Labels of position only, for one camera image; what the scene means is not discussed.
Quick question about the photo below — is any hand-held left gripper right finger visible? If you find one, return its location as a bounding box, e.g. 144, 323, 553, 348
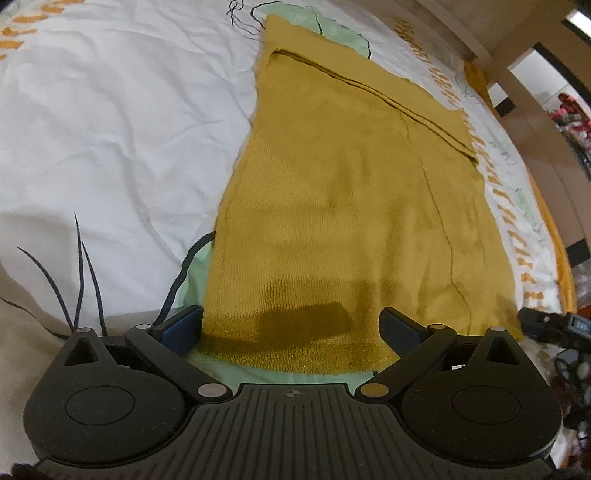
358, 306, 523, 401

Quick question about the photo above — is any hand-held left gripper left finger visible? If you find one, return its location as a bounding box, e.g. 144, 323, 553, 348
60, 305, 232, 401

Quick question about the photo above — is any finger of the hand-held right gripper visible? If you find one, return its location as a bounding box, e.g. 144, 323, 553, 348
517, 307, 553, 343

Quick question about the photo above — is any yellow knit sweater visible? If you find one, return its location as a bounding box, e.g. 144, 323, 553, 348
187, 14, 525, 376

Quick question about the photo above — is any colourful clutter pile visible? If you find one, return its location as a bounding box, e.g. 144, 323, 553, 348
551, 91, 591, 160

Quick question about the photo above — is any white leaf print blanket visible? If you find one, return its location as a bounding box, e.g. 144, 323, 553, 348
0, 0, 570, 462

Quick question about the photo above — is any black cable bundle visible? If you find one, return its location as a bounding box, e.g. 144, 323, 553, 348
549, 345, 591, 432

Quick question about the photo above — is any wooden bed frame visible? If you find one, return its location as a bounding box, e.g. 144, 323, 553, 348
416, 0, 591, 259

